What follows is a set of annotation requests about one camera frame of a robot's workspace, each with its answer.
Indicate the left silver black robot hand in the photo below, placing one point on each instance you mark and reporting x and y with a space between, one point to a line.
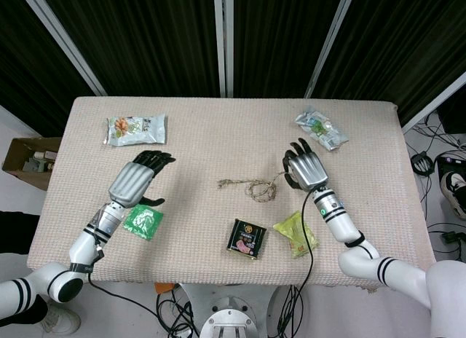
131 179

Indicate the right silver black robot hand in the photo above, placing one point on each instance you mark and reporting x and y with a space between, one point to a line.
308 167

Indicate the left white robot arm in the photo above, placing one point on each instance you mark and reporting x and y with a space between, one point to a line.
65 261

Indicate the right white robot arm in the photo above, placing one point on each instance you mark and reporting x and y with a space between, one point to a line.
367 250

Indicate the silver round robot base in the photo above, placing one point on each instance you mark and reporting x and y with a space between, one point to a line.
228 321

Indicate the clear snack bag right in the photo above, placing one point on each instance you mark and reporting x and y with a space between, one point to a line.
322 128

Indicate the green square sachet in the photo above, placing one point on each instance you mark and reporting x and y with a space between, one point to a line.
142 221

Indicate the white snack bag orange print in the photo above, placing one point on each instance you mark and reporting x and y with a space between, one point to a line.
136 129

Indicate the yellow green snack packet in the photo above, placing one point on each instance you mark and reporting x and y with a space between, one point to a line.
298 236

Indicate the beige woven tablecloth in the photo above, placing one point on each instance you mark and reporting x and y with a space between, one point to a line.
233 163

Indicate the black snack packet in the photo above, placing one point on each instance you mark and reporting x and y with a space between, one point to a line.
246 237

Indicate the brown cardboard box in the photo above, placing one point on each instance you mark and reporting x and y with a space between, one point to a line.
31 163

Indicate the orange tape piece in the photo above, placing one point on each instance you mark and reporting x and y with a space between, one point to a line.
163 287

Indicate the black power strip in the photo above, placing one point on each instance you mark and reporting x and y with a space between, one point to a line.
422 164

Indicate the black white sneaker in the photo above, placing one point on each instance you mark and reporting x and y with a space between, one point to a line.
453 190

